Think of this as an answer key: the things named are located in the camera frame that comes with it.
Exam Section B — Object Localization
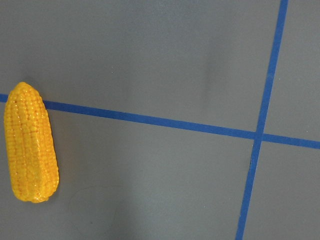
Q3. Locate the yellow corn cob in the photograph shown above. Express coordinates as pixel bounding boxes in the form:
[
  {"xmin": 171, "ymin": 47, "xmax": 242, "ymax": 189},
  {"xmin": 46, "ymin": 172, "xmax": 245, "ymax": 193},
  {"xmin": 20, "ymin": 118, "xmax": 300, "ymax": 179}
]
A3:
[{"xmin": 4, "ymin": 82, "xmax": 60, "ymax": 204}]

